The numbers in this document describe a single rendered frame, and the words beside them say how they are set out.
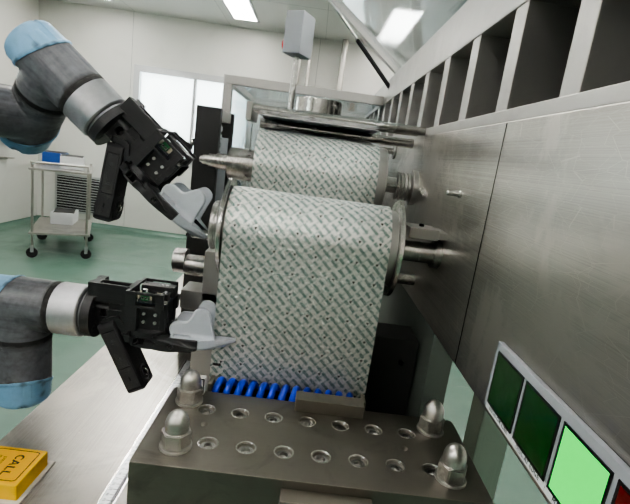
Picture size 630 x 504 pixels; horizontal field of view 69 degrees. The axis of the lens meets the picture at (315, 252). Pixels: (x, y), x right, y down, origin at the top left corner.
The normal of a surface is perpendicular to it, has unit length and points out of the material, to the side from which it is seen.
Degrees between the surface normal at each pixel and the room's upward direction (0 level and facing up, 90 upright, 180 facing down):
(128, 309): 90
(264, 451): 0
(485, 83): 90
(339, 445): 0
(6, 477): 0
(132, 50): 90
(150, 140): 90
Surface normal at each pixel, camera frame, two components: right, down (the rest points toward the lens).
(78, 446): 0.14, -0.97
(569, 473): -0.99, -0.13
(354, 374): 0.00, 0.22
